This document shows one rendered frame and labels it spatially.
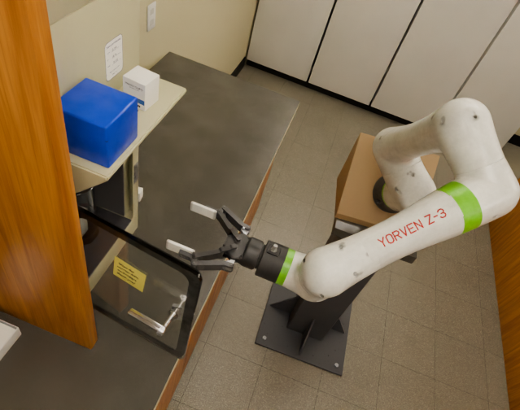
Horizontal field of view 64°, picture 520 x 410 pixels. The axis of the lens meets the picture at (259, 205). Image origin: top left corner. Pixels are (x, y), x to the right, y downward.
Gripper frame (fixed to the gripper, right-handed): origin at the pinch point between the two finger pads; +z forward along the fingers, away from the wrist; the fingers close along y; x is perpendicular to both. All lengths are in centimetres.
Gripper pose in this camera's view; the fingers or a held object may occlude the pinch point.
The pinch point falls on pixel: (183, 225)
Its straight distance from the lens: 104.0
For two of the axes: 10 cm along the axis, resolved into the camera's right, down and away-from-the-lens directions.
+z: -9.3, -3.7, 0.5
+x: -2.2, 6.5, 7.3
